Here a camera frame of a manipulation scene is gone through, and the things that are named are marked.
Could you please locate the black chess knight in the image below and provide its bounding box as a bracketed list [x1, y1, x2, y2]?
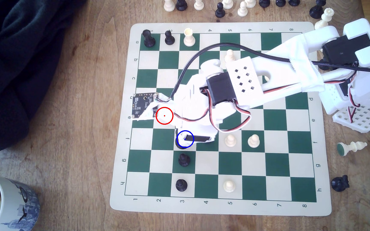
[331, 175, 350, 192]

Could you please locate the white chess rook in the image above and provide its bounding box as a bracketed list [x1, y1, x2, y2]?
[183, 28, 196, 47]

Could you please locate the white chess piece green felt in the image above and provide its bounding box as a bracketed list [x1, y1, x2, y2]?
[337, 141, 368, 157]

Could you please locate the dark blue cloth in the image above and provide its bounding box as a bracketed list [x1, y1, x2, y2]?
[0, 0, 87, 154]

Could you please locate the white chess queen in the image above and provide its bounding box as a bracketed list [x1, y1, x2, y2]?
[314, 8, 335, 30]

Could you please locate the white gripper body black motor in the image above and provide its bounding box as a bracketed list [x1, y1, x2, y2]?
[172, 59, 252, 132]

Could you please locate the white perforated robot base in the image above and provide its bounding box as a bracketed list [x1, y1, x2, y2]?
[332, 104, 370, 133]

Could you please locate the green white chess board mat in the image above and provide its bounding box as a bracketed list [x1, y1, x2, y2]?
[109, 21, 332, 216]

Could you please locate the black camera cable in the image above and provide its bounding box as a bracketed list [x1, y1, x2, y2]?
[170, 43, 370, 100]

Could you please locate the white mug with skyline print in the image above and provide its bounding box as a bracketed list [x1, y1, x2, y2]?
[0, 172, 41, 231]

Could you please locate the dark camera circuit board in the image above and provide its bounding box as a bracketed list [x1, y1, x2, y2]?
[131, 92, 176, 122]

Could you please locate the black rook corner piece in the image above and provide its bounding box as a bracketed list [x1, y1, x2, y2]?
[142, 29, 156, 48]

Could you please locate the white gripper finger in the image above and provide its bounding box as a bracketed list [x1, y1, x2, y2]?
[173, 108, 215, 129]
[176, 128, 219, 144]

